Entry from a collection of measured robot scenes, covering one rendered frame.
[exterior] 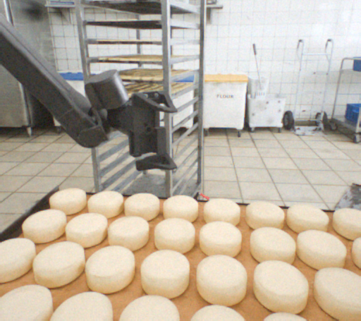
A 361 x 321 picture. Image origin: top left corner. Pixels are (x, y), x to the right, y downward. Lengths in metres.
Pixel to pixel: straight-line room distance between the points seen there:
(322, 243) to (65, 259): 0.28
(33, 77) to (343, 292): 0.55
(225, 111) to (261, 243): 3.36
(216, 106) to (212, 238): 3.35
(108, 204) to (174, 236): 0.12
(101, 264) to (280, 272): 0.18
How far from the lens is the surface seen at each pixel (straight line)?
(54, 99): 0.62
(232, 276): 0.32
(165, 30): 1.42
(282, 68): 4.39
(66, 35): 4.65
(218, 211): 0.42
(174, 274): 0.32
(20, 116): 4.07
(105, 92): 0.58
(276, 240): 0.38
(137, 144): 0.55
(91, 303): 0.31
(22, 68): 0.61
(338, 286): 0.35
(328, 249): 0.39
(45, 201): 0.52
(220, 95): 3.65
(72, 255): 0.36
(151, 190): 2.14
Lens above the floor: 1.14
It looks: 18 degrees down
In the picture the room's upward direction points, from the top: straight up
